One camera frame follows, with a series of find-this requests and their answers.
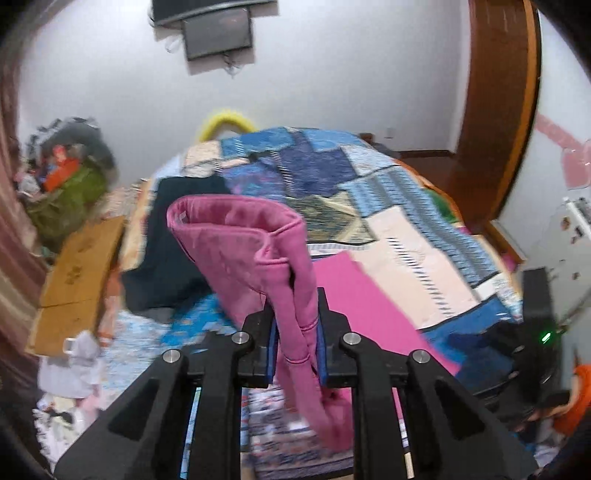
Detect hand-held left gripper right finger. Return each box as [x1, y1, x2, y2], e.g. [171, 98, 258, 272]
[316, 287, 539, 480]

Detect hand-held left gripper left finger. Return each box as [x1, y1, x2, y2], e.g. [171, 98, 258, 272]
[54, 305, 279, 480]

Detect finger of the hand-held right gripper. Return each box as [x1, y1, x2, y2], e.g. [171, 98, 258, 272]
[447, 322, 525, 367]

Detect pink pants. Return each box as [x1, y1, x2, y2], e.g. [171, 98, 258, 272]
[166, 194, 462, 452]

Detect person's right forearm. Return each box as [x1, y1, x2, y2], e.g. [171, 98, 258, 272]
[553, 364, 591, 437]

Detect black pants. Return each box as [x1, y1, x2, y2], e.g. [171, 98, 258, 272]
[121, 176, 232, 320]

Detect white side table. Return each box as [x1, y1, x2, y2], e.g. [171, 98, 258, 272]
[560, 196, 591, 261]

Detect blue patchwork blanket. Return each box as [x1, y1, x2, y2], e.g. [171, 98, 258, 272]
[99, 126, 527, 478]

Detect orange patterned bedsheet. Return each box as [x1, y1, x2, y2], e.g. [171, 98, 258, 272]
[104, 182, 160, 278]

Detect white cloth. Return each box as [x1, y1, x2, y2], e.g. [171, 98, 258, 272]
[36, 330, 103, 400]

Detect wooden lap desk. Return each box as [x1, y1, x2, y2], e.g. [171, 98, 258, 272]
[25, 216, 128, 357]

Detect yellow curved foam tube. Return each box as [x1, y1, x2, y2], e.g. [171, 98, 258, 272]
[198, 108, 257, 145]

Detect clutter pile with green bag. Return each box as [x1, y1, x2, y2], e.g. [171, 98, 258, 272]
[25, 166, 110, 254]

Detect grey neck pillow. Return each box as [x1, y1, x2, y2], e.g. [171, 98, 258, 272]
[46, 119, 117, 178]

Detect orange box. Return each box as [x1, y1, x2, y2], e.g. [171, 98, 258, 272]
[43, 145, 88, 193]

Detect striped brown curtain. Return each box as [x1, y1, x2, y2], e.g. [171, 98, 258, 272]
[0, 69, 52, 333]

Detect small black wall monitor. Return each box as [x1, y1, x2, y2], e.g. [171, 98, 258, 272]
[181, 8, 254, 62]

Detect black wall television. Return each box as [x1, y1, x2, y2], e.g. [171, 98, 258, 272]
[151, 0, 280, 28]

